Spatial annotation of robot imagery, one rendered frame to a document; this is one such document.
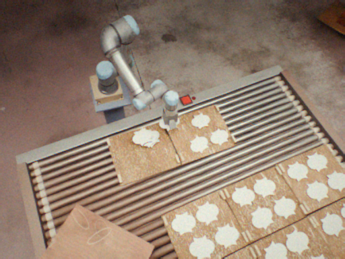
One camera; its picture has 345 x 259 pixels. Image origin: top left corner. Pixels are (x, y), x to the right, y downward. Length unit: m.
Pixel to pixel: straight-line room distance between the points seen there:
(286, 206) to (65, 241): 1.30
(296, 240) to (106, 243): 1.09
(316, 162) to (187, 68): 1.96
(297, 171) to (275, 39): 2.42
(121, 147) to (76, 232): 0.59
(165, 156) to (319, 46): 2.95
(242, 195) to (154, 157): 0.61
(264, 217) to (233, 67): 2.20
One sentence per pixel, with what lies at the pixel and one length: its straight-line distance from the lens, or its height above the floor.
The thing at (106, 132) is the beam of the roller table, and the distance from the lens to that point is 2.07.
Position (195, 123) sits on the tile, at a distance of 2.07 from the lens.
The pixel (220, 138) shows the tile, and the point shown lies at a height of 0.95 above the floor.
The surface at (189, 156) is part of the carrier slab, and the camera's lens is 1.96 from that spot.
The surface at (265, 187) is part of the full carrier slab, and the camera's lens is 2.00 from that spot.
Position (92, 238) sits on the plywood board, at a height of 1.04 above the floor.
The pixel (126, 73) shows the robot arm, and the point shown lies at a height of 1.45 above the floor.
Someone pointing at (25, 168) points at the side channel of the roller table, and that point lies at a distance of 2.06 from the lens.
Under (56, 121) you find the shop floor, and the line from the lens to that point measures 3.30.
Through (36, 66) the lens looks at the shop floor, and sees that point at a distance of 3.79.
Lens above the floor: 2.73
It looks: 62 degrees down
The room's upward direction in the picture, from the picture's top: 7 degrees clockwise
